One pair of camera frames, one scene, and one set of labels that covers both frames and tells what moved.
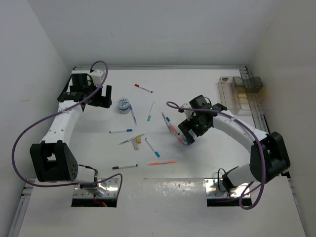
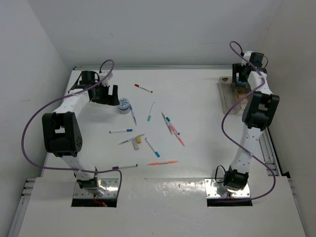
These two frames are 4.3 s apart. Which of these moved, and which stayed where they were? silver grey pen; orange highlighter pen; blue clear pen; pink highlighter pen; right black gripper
Moved: right black gripper
Stayed: orange highlighter pen; silver grey pen; pink highlighter pen; blue clear pen
